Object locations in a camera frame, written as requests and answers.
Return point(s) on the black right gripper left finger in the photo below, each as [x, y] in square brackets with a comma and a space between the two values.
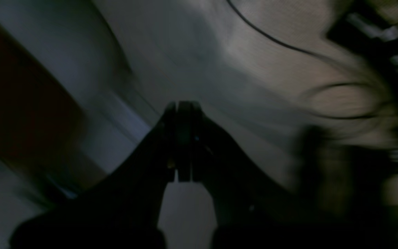
[120, 212]

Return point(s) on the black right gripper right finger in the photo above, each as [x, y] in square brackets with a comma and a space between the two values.
[253, 211]

